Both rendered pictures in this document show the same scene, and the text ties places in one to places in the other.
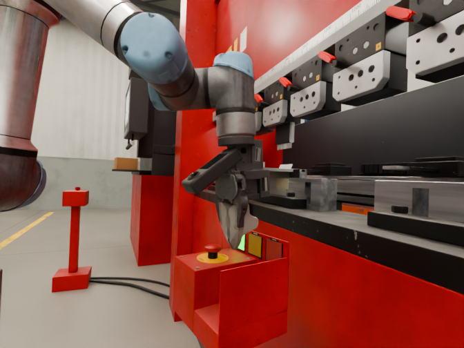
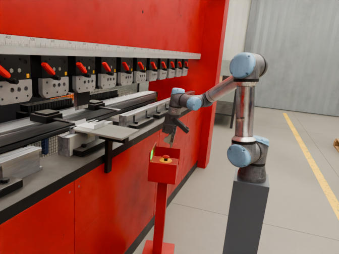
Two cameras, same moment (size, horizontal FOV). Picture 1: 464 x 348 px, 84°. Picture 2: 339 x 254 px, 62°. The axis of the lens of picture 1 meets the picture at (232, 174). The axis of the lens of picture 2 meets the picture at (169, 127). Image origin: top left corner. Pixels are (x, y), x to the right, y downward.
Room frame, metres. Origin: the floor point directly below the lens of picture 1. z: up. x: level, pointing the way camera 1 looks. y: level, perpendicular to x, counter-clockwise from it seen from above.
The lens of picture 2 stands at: (1.75, 1.03, 1.39)
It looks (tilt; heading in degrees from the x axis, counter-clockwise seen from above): 15 degrees down; 220
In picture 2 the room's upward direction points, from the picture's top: 5 degrees clockwise
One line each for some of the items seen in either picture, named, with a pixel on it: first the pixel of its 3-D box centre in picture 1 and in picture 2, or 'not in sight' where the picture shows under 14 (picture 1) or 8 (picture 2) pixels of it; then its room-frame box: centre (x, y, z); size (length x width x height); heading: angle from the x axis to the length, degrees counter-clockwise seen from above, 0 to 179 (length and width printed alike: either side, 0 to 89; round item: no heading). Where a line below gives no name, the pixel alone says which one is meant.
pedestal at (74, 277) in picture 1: (74, 236); not in sight; (2.17, 1.31, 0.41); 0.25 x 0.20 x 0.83; 111
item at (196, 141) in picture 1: (233, 152); not in sight; (1.96, -0.01, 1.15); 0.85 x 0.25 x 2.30; 111
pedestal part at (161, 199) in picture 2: not in sight; (160, 214); (0.55, 0.00, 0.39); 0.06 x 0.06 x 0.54; 34
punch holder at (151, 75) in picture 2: not in sight; (148, 69); (0.26, -0.47, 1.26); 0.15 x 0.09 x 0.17; 21
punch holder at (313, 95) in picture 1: (315, 89); (102, 71); (0.82, -0.26, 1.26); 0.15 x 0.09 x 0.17; 21
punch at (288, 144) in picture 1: (284, 137); (81, 99); (0.99, -0.20, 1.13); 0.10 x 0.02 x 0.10; 21
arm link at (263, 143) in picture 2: not in sight; (256, 148); (0.38, 0.47, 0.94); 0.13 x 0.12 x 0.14; 178
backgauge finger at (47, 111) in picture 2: (315, 168); (57, 117); (1.04, -0.34, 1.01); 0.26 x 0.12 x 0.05; 111
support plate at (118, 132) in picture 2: (248, 169); (107, 130); (0.93, -0.06, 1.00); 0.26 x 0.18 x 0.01; 111
